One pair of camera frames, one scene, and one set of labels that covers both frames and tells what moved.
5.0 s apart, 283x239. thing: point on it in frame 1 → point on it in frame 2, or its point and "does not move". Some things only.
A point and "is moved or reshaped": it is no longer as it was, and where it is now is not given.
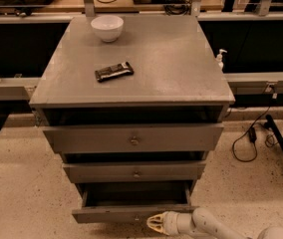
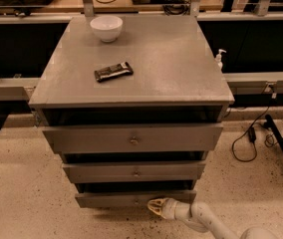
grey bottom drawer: [130, 202] is moved or reshaped
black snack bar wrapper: [113, 72] does not move
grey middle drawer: [134, 171] does not move
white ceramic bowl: [108, 27] does not move
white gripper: [171, 222] → [170, 209]
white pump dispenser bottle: [219, 60] does not move
